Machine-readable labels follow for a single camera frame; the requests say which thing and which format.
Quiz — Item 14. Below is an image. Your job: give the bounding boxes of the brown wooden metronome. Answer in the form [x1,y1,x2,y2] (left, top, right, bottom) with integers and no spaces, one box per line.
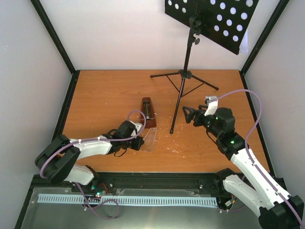
[140,97,157,129]

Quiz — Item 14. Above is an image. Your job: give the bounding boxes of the white sheet music paper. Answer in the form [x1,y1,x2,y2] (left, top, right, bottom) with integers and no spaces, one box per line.
[239,30,249,54]

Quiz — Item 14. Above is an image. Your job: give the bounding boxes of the clear plastic metronome cover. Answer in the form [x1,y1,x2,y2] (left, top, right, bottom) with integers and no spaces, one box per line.
[140,127,157,152]

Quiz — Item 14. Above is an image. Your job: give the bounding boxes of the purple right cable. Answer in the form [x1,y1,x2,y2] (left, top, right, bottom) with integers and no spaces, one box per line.
[216,89,303,229]

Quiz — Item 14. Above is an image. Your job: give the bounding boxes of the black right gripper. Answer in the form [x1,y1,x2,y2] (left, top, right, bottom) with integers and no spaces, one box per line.
[183,105,222,138]

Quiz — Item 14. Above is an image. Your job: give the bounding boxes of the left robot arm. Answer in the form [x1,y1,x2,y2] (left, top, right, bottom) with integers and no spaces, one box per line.
[35,120,145,192]

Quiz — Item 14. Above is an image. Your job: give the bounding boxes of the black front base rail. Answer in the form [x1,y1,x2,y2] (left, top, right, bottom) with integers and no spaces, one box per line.
[30,171,286,198]

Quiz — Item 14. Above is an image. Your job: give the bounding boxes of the black frame post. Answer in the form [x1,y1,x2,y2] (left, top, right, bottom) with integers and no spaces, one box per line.
[30,0,77,72]
[240,0,290,73]

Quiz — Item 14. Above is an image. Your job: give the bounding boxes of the black frame post left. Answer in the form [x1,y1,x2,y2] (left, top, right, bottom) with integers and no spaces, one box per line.
[30,0,77,72]

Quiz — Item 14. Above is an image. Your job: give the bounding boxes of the black music stand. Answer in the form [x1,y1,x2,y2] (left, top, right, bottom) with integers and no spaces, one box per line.
[150,0,260,135]

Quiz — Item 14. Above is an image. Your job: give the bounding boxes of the light blue cable duct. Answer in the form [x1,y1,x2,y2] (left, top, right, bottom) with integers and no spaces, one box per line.
[37,194,217,208]

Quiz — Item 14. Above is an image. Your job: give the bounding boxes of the black frame post right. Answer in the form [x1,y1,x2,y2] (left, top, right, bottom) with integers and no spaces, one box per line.
[240,0,290,73]

